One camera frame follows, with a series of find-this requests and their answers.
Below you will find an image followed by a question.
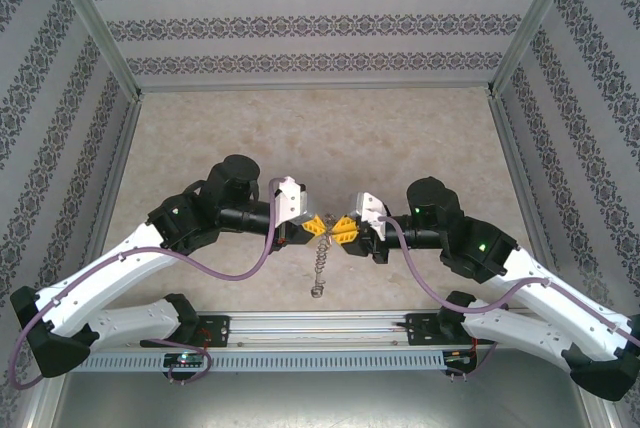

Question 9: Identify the aluminium frame post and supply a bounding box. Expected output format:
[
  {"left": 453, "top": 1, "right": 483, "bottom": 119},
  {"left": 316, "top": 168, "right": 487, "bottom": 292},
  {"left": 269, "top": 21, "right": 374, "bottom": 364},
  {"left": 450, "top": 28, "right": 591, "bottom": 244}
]
[
  {"left": 40, "top": 0, "right": 144, "bottom": 100},
  {"left": 487, "top": 0, "right": 585, "bottom": 98}
]

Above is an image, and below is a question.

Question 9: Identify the grey slotted cable duct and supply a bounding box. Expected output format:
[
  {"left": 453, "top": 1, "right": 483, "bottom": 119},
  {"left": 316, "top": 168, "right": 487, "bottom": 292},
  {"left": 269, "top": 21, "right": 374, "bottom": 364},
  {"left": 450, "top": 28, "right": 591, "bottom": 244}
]
[{"left": 74, "top": 350, "right": 482, "bottom": 374}]

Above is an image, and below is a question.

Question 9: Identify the metal keyring chain with keys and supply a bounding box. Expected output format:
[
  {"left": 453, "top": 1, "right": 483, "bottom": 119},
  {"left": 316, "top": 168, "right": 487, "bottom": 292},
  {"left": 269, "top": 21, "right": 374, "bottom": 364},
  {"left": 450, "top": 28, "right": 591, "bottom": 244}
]
[{"left": 308, "top": 211, "right": 338, "bottom": 299}]

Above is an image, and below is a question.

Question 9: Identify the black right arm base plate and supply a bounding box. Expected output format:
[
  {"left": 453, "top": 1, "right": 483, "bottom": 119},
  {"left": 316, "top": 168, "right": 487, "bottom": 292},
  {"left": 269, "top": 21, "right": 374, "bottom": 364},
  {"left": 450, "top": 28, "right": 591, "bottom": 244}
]
[{"left": 405, "top": 311, "right": 497, "bottom": 347}]

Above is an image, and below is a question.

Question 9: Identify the aluminium back frame rail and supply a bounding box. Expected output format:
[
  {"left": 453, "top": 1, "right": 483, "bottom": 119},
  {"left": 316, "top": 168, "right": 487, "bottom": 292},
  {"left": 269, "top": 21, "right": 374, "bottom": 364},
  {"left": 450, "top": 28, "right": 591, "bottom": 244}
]
[{"left": 137, "top": 79, "right": 496, "bottom": 95}]

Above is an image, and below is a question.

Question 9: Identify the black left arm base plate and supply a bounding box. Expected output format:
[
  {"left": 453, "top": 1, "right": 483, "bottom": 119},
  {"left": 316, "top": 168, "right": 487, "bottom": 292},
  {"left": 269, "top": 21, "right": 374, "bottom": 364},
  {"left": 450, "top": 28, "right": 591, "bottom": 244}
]
[{"left": 141, "top": 315, "right": 233, "bottom": 349}]

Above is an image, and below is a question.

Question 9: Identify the grey sheet metal panel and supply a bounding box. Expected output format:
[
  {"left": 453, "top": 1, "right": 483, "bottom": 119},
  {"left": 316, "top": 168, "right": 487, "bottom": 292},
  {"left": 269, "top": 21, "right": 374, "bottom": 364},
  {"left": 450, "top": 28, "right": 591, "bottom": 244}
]
[{"left": 47, "top": 370, "right": 619, "bottom": 428}]

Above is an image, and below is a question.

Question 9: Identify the aluminium side frame rail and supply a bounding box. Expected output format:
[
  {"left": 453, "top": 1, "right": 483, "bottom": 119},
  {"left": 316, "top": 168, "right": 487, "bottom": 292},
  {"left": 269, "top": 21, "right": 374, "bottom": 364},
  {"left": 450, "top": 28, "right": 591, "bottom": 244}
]
[
  {"left": 489, "top": 96, "right": 570, "bottom": 294},
  {"left": 68, "top": 97, "right": 144, "bottom": 313}
]

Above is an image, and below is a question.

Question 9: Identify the aluminium mounting rail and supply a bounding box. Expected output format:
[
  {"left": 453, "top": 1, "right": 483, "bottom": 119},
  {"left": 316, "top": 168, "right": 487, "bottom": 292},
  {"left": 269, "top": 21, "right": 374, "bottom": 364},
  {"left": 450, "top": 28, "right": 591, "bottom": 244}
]
[{"left": 89, "top": 310, "right": 587, "bottom": 350}]

